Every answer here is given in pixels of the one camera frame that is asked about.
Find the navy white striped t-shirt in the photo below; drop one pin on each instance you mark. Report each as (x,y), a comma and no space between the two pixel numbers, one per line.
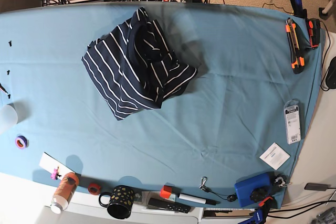
(133,68)

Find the teal table cloth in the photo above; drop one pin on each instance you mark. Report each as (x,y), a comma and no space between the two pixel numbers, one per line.
(229,114)

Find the metal carabiner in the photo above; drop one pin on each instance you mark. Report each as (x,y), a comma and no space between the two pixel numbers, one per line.
(203,182)

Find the red orange cube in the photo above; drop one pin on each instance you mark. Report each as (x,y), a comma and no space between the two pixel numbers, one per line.
(166,192)

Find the white black marker pen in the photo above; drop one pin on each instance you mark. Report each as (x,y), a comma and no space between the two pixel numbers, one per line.
(197,199)

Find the black remote control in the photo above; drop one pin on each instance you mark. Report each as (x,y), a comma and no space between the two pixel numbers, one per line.
(169,205)

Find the black mug gold leaves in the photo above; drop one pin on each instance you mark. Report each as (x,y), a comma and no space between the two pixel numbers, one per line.
(120,202)

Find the red tape roll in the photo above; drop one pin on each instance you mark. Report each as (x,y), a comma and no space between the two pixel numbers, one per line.
(94,189)

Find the blue box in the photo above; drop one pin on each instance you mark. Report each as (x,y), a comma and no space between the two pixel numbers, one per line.
(255,189)

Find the white square card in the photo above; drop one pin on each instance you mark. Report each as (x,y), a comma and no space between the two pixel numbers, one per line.
(274,156)

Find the clear plastic blister pack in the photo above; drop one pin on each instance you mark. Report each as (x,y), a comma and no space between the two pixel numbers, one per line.
(292,121)

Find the pink clip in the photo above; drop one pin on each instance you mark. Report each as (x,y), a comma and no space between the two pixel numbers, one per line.
(54,174)

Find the white paper sheet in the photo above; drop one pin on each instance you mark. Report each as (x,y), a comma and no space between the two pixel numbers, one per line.
(48,163)

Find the orange black utility knife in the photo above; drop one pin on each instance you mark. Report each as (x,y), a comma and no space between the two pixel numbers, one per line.
(296,57)

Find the orange bottle white cap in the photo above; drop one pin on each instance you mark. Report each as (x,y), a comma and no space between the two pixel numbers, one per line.
(64,193)

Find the blue clamp bottom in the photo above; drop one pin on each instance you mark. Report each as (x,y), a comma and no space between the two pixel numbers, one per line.
(260,215)

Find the purple tape roll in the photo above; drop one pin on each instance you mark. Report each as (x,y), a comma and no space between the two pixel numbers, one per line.
(21,142)

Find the translucent plastic cup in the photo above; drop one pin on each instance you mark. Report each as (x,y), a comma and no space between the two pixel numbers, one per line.
(8,118)

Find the orange black tool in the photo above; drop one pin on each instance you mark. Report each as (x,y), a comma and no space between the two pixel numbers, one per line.
(314,32)

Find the blue black clamp top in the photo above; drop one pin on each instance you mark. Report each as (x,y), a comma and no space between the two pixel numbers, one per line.
(298,9)

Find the black round object right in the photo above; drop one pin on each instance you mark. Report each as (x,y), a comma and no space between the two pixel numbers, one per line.
(330,79)

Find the black power adapter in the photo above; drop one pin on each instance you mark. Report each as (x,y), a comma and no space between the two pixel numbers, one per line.
(316,187)

